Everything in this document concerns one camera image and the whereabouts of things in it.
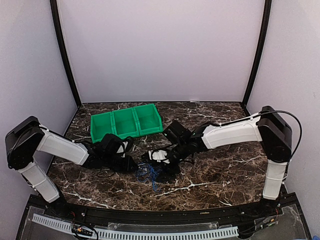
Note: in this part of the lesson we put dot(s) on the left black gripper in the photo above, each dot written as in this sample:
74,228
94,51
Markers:
127,167

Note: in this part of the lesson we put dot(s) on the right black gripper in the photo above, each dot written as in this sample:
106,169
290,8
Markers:
166,171

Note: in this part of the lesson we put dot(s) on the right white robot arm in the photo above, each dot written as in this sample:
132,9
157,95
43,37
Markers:
266,127

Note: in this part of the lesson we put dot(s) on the left green plastic bin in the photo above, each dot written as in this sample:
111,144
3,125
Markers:
100,125

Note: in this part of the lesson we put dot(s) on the right green plastic bin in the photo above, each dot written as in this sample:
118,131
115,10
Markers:
148,119

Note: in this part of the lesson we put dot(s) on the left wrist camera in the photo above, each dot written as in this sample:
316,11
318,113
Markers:
113,145

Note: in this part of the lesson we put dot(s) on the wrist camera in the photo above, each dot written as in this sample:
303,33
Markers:
176,133
113,145

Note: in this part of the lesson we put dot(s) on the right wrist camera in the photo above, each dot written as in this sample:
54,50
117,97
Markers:
176,133

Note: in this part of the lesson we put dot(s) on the black front rail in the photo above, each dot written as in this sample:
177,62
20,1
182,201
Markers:
287,206

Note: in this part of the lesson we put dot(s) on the white slotted cable duct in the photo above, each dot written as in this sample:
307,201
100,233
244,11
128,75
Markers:
106,234

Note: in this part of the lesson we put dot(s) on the left black frame post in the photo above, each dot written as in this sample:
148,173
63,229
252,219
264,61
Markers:
63,51

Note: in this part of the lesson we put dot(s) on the black frame post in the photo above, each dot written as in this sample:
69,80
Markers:
259,51
63,51

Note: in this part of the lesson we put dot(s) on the right black frame post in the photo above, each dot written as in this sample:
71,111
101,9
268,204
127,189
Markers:
259,51

